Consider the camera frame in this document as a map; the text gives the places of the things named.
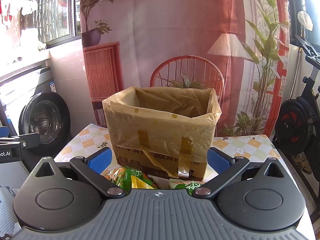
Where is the black front-load washing machine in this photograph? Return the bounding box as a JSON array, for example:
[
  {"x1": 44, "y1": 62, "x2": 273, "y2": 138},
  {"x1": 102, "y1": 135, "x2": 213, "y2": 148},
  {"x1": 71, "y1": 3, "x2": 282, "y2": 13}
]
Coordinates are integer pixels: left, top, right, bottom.
[{"x1": 0, "y1": 65, "x2": 71, "y2": 156}]

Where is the black exercise bike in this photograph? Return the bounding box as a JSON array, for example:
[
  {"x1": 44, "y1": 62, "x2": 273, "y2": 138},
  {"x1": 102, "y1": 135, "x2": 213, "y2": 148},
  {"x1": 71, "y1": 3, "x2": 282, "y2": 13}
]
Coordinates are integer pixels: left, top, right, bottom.
[{"x1": 272, "y1": 10, "x2": 320, "y2": 205}]

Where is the green chip bag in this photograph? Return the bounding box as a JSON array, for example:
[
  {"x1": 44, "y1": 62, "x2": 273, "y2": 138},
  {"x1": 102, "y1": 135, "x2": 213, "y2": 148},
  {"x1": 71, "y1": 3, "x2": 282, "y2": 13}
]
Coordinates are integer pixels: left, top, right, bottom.
[{"x1": 103, "y1": 166, "x2": 159, "y2": 193}]

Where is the yellow chip bag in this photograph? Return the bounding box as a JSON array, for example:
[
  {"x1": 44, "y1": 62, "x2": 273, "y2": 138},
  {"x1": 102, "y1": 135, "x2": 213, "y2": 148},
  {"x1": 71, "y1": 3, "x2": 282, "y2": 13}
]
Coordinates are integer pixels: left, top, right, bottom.
[{"x1": 131, "y1": 176, "x2": 158, "y2": 190}]

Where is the cardboard box with plastic liner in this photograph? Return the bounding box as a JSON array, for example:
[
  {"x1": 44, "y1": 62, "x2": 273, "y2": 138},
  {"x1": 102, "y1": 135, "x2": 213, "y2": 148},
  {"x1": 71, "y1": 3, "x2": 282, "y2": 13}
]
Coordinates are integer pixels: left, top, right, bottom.
[{"x1": 103, "y1": 87, "x2": 221, "y2": 180}]

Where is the small green mooncake packet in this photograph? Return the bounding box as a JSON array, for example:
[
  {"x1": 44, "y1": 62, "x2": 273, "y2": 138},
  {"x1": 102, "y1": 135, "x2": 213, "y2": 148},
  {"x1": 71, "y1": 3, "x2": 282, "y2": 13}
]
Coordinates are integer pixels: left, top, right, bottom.
[{"x1": 169, "y1": 178, "x2": 204, "y2": 195}]

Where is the window with metal grille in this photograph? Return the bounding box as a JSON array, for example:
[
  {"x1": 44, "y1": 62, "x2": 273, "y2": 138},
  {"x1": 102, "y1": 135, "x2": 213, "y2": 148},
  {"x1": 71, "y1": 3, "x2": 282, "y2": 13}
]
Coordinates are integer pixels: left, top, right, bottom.
[{"x1": 1, "y1": 0, "x2": 81, "y2": 47}]

